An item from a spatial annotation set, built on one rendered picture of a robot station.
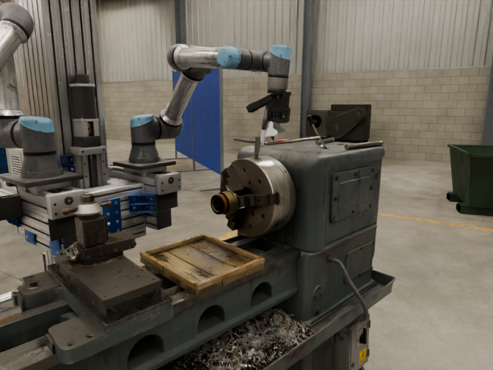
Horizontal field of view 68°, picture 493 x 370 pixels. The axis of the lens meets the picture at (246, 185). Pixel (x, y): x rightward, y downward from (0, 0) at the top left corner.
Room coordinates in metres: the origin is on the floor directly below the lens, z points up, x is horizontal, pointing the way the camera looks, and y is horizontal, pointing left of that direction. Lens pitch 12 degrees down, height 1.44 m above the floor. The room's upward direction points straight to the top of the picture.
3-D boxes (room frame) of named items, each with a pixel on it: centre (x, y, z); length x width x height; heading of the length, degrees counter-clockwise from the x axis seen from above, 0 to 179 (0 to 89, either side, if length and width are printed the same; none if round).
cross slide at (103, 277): (1.03, 0.44, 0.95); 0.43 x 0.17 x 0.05; 44
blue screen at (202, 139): (8.21, 1.19, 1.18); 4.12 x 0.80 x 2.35; 22
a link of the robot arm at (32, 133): (1.46, 0.83, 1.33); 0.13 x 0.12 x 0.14; 73
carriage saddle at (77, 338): (0.98, 0.46, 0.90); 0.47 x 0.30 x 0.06; 44
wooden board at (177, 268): (1.26, 0.17, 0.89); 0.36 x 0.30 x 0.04; 44
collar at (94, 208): (1.07, 0.48, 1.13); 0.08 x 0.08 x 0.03
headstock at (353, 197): (1.74, -0.31, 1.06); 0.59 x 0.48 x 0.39; 134
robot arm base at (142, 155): (1.85, 0.52, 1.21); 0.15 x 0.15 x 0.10
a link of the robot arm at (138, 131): (1.85, 0.51, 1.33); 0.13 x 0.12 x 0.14; 134
